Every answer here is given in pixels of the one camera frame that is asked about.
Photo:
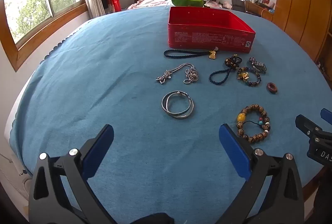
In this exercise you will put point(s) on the large wooden frame window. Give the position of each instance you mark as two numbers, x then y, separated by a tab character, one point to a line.
39	1

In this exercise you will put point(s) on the blue blanket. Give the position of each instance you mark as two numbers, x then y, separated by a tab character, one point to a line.
103	84

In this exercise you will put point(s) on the pink bedding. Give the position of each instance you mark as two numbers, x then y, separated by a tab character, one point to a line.
147	2

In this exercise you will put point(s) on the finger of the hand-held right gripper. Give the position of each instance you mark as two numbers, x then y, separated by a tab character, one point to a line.
327	114
308	127

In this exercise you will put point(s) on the wooden desk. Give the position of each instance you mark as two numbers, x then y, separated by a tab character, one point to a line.
259	10

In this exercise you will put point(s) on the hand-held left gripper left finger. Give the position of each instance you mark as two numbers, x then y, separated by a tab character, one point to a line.
99	146

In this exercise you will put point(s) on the red tin box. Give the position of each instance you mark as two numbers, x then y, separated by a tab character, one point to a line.
207	38

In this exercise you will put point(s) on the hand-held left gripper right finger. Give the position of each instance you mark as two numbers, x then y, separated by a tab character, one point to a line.
233	149

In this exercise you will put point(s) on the black office chair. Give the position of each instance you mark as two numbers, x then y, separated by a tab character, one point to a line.
238	1

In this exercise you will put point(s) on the wide silver bangle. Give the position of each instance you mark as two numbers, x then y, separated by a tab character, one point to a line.
163	104

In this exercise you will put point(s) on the thin silver bangle with clasp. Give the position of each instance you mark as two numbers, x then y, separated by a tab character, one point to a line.
192	104

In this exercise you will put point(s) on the dark blue bead strand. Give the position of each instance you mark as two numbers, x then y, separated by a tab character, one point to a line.
232	62

